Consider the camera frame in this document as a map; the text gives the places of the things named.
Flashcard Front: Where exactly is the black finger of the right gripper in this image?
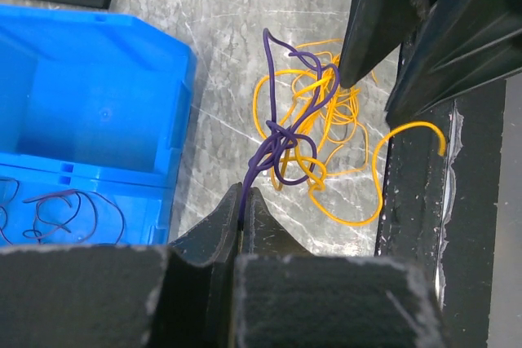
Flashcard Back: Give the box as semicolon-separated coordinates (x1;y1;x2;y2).
338;0;431;87
386;0;521;125

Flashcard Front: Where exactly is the blue three-compartment bin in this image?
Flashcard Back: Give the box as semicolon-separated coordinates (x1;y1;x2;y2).
1;5;197;246

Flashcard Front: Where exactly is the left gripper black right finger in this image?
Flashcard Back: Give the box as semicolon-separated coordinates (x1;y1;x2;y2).
240;187;311;347

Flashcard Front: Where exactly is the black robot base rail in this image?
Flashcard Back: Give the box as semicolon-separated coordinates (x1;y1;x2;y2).
375;81;506;347

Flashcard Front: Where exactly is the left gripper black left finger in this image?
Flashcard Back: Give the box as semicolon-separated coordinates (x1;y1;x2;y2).
166;183;242;347

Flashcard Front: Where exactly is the yellow wire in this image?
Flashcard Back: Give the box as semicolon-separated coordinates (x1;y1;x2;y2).
252;37;448;227

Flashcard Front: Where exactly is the purple wire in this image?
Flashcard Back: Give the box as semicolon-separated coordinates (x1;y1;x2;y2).
22;189;126;244
237;28;341;228
0;176;20;243

